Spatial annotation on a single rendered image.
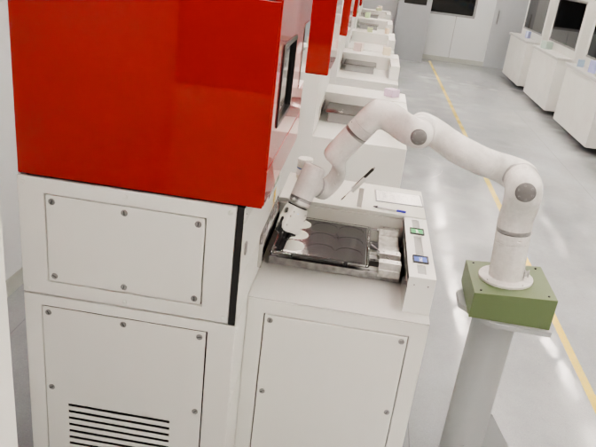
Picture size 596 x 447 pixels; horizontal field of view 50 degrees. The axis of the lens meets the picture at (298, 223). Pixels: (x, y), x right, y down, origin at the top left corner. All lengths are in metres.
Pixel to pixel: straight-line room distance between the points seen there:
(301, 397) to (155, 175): 1.00
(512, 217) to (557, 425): 1.40
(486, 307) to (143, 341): 1.17
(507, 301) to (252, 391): 0.97
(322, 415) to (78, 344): 0.90
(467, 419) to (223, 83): 1.61
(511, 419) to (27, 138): 2.46
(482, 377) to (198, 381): 1.06
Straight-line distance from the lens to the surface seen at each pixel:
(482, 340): 2.48
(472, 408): 2.64
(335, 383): 2.36
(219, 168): 1.84
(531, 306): 2.34
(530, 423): 3.36
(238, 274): 1.96
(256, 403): 2.46
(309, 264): 2.43
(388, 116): 2.21
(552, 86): 10.88
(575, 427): 3.45
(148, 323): 2.13
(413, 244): 2.45
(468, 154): 2.23
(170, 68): 1.82
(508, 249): 2.34
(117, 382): 2.30
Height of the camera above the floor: 1.92
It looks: 23 degrees down
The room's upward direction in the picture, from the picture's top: 7 degrees clockwise
